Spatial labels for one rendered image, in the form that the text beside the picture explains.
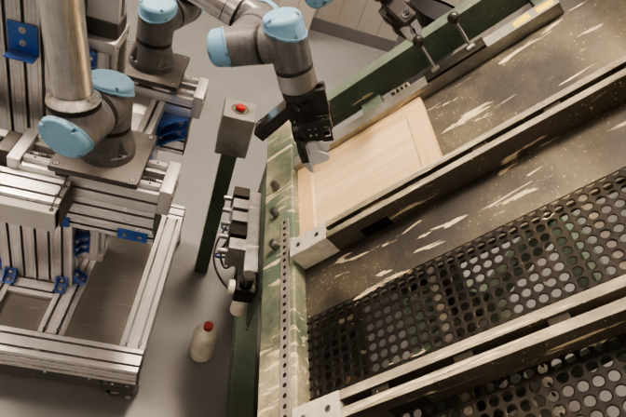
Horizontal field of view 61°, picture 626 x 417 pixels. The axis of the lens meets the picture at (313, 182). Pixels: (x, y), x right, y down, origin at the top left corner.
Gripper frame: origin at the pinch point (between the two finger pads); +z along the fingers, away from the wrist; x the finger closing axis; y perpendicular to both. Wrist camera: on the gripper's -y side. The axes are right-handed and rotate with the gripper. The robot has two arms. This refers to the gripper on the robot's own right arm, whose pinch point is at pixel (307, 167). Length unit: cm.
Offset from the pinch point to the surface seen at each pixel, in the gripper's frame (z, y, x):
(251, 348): 105, -44, 25
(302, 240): 35.1, -9.0, 12.1
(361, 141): 30, 11, 47
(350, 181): 33.0, 5.9, 32.3
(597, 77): -2, 66, 15
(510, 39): 6, 58, 55
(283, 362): 41.2, -13.7, -22.1
